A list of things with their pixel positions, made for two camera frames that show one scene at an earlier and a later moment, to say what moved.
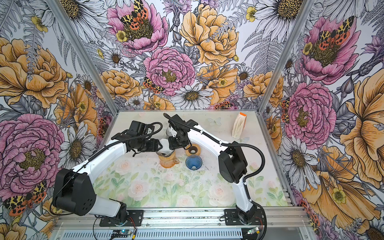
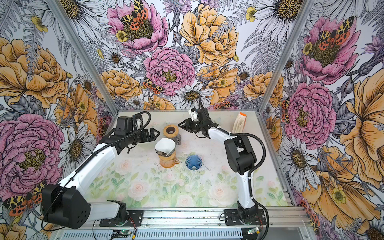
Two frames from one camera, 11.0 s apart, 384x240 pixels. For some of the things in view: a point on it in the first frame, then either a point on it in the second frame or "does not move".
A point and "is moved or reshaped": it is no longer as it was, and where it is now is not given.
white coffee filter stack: (239, 125) does not move
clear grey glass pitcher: (168, 132) is moved or reshaped
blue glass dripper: (193, 162) does not move
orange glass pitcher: (169, 164) does not move
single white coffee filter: (165, 148) does not move
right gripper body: (177, 142) to (197, 125)
